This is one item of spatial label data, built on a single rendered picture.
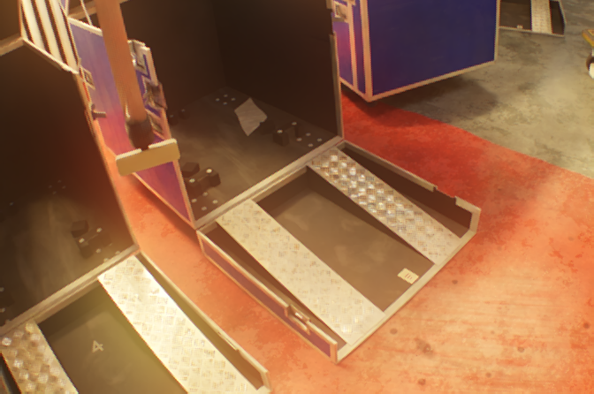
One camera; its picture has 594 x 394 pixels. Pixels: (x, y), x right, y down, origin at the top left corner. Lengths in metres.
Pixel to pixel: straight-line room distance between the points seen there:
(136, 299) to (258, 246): 0.53
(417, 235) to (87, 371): 1.43
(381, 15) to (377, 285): 1.41
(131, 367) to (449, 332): 1.16
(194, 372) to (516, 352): 1.13
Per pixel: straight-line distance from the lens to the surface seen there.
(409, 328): 1.85
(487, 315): 1.92
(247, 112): 2.80
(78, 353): 2.02
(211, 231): 2.13
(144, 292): 1.95
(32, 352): 1.96
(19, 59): 2.54
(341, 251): 2.08
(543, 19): 4.82
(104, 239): 2.13
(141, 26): 2.77
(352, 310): 1.85
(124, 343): 1.96
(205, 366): 1.76
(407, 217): 2.16
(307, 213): 2.27
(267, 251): 1.98
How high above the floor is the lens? 1.49
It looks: 35 degrees down
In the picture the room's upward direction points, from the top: 7 degrees counter-clockwise
